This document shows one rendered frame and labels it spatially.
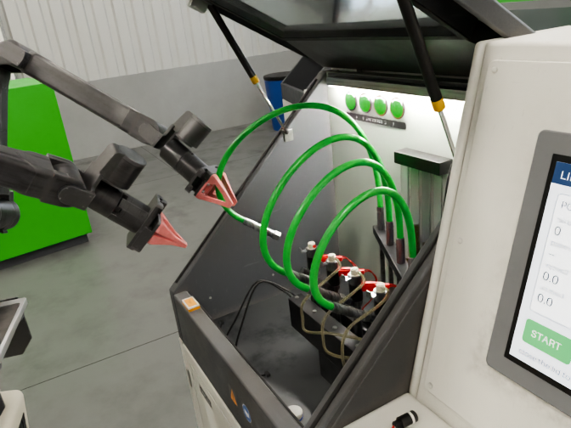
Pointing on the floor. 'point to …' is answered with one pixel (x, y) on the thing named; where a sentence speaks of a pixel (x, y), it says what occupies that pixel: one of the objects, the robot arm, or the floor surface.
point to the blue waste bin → (275, 94)
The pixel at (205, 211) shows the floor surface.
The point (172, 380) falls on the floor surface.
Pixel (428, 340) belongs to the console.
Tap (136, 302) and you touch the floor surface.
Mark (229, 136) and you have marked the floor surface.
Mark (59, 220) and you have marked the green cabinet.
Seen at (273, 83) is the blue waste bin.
